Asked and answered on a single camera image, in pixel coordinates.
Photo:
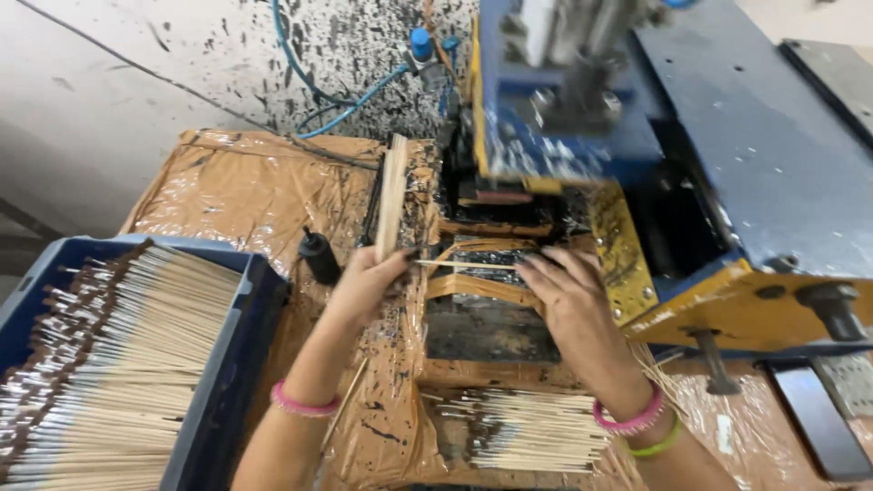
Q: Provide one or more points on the person's right fingers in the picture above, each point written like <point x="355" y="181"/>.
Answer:
<point x="552" y="269"/>

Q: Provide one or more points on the black metal plate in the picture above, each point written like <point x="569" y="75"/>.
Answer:
<point x="815" y="419"/>

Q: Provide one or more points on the blue-capped pneumatic valve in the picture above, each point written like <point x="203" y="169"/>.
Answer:
<point x="424" y="54"/>

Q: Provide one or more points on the blue plastic crate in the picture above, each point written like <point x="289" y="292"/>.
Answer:
<point x="232" y="382"/>

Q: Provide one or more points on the single thin bamboo stick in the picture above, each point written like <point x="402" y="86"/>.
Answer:
<point x="470" y="264"/>

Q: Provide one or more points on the scattered loose bamboo sticks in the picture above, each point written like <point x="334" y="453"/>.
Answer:
<point x="658" y="372"/>

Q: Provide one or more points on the blue and yellow stick machine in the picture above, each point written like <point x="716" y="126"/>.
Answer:
<point x="736" y="157"/>

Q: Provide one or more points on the pink bangle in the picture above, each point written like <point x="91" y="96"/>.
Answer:
<point x="631" y="421"/>
<point x="300" y="408"/>

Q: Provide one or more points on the person's left hand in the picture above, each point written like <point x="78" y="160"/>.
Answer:
<point x="365" y="283"/>

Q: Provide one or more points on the green bangle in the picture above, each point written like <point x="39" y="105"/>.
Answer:
<point x="660" y="444"/>

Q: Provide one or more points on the black plastic bottle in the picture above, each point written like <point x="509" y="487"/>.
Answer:
<point x="319" y="258"/>

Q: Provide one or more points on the small pile of incense sticks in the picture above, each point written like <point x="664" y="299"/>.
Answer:
<point x="532" y="429"/>

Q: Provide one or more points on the heap of coated incense sticks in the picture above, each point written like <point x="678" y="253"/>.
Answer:
<point x="116" y="368"/>

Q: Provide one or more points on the person's left fingers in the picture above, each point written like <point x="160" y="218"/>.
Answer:
<point x="402" y="266"/>

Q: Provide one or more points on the bundle of bare bamboo sticks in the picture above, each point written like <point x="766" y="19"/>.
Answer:
<point x="393" y="191"/>

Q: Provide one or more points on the brown plastic cover sheet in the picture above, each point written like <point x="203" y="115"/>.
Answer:
<point x="259" y="191"/>

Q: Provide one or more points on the loose bamboo stick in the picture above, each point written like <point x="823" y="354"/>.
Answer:
<point x="344" y="402"/>

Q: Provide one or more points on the person's right hand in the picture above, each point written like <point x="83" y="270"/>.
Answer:
<point x="580" y="307"/>

